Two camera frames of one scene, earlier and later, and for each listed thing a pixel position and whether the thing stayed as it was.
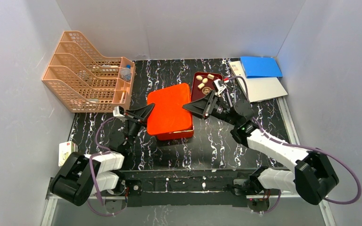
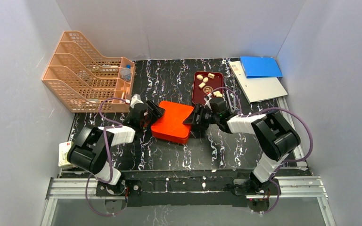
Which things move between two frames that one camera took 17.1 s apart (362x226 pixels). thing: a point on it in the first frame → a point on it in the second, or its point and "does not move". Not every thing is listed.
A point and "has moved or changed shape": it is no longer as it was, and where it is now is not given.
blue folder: [260, 67] does not move
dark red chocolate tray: [202, 84] does not move
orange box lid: [168, 115] has moved or changed shape
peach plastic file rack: [84, 80] does not move
